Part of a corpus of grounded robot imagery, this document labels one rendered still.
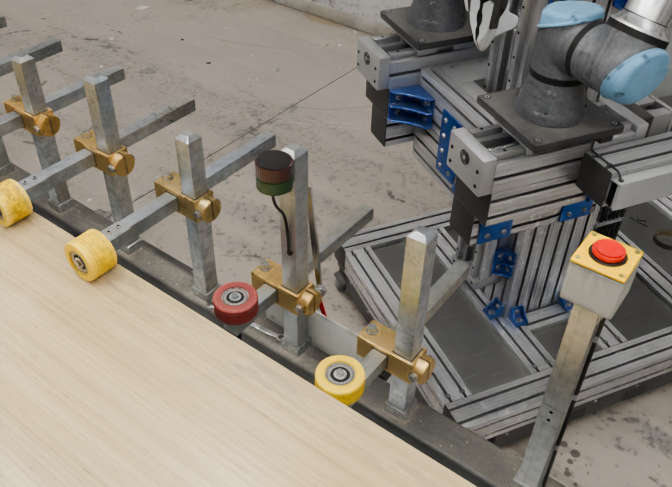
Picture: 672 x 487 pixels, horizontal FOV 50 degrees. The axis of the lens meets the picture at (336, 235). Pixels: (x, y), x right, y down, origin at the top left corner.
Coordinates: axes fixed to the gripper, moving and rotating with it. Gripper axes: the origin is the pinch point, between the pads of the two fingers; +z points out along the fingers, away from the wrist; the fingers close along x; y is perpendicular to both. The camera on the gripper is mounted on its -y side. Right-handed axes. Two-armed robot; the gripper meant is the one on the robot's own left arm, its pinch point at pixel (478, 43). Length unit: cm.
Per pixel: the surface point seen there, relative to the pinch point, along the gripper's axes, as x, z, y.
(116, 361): -6, 42, -64
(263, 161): 0.7, 14.4, -36.0
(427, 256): -20.5, 22.6, -17.4
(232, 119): 209, 132, 13
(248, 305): -3, 41, -41
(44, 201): 71, 62, -72
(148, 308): 4, 42, -57
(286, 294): 2, 46, -32
